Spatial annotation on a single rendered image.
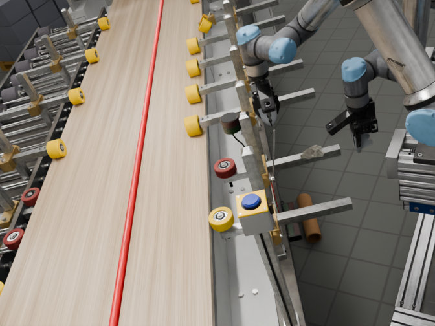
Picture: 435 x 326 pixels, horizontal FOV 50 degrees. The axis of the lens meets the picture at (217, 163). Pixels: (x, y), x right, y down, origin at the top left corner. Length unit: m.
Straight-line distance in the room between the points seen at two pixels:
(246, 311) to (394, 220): 1.22
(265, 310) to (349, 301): 0.78
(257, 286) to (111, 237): 0.53
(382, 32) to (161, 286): 0.90
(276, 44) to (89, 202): 0.92
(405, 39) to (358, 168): 1.81
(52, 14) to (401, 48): 5.29
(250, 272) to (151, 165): 0.56
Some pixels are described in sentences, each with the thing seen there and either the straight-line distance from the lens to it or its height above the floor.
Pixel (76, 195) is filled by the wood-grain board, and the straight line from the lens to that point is 1.90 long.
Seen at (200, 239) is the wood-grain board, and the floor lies 0.90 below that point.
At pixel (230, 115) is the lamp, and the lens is 1.52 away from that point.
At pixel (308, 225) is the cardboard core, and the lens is 2.51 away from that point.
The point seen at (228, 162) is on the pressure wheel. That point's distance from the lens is 1.69.
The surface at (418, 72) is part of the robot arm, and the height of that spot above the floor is 1.33.
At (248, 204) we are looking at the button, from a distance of 1.04.
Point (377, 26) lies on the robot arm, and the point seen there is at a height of 1.44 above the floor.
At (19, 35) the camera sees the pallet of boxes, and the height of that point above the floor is 0.44.
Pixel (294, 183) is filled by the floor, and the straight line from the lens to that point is 2.86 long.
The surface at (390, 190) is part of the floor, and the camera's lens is 2.74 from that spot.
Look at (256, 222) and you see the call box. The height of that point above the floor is 1.19.
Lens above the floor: 1.95
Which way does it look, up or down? 38 degrees down
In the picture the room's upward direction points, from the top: 20 degrees counter-clockwise
